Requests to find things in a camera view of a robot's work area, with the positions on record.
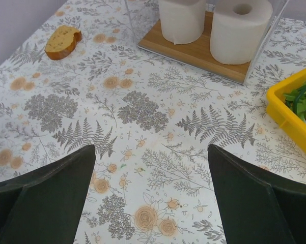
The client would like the white unwrapped paper roll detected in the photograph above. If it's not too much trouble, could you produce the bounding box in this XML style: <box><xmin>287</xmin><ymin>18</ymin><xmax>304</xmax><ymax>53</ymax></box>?
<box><xmin>210</xmin><ymin>0</ymin><xmax>273</xmax><ymax>65</ymax></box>

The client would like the yellow plastic tray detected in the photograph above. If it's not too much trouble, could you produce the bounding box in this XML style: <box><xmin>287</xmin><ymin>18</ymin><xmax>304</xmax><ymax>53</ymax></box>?
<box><xmin>266</xmin><ymin>68</ymin><xmax>306</xmax><ymax>153</ymax></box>

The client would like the floral patterned table mat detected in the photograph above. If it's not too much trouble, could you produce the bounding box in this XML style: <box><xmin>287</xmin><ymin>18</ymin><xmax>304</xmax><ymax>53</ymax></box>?
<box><xmin>0</xmin><ymin>1</ymin><xmax>306</xmax><ymax>243</ymax></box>

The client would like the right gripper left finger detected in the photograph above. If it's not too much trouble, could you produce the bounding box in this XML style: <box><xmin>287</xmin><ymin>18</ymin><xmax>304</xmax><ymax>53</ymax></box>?
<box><xmin>0</xmin><ymin>145</ymin><xmax>96</xmax><ymax>243</ymax></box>

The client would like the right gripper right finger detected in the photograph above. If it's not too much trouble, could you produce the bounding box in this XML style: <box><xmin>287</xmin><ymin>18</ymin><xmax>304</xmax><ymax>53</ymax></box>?
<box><xmin>208</xmin><ymin>144</ymin><xmax>306</xmax><ymax>243</ymax></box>

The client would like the green leafy vegetable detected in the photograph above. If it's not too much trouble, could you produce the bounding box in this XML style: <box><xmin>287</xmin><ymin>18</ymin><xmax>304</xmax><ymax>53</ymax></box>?
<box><xmin>284</xmin><ymin>81</ymin><xmax>306</xmax><ymax>123</ymax></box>

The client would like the slice of bread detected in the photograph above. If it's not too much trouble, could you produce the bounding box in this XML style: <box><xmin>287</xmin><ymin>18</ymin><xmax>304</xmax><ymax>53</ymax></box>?
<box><xmin>44</xmin><ymin>25</ymin><xmax>82</xmax><ymax>60</ymax></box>

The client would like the wooden wire-frame three-tier shelf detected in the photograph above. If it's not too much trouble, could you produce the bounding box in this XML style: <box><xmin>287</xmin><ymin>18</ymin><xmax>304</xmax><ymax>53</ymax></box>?
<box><xmin>125</xmin><ymin>1</ymin><xmax>288</xmax><ymax>84</ymax></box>

